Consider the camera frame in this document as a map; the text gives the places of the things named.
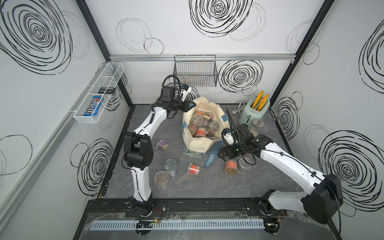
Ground orange label seed jar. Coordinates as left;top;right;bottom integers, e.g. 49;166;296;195
224;160;239;175

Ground clear purple seed jar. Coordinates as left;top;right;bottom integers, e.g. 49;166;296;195
156;139;170;153

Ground cream canvas tote bag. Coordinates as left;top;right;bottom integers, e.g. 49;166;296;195
182;97;230;158

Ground red label seed jar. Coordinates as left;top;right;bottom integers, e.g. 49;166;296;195
187;162;201;176

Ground grey label seed jar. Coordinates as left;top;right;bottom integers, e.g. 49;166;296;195
165;159;178;177

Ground clear brown seed jar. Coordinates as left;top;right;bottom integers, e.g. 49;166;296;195
154;171;170;187

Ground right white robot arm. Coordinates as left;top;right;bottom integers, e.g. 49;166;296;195
218;125;344;225

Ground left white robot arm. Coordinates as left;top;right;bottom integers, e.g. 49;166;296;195
123;84;196;212

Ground blue candy bag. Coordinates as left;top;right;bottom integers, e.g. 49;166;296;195
84;96;102;117

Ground clear plastic cup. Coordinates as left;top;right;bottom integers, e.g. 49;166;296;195
250;119;265;137

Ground mint green toaster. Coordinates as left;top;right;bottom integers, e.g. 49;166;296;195
239;97;270;130

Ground yellow toast slice right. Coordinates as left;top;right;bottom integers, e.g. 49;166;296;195
257;94;269;112

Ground yellow toast slice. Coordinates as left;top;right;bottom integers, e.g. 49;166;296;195
252;91;264;109
257;94;269;112

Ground yellow toast slice left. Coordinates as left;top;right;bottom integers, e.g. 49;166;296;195
252;91;264;109

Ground black small device on shelf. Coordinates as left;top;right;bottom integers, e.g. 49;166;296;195
98;87;116;95

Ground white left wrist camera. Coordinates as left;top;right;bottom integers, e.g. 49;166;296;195
180;84;192;102

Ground black wire wall basket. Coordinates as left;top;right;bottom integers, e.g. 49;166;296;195
174;55;219;87

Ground white wire wall shelf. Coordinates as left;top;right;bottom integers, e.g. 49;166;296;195
74;62;124;124

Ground white slotted cable duct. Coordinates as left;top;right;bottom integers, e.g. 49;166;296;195
90;219;265;231

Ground black aluminium frame post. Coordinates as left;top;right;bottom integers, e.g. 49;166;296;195
75;0;134;109

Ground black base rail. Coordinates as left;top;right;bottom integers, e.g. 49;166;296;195
85;197;295;217

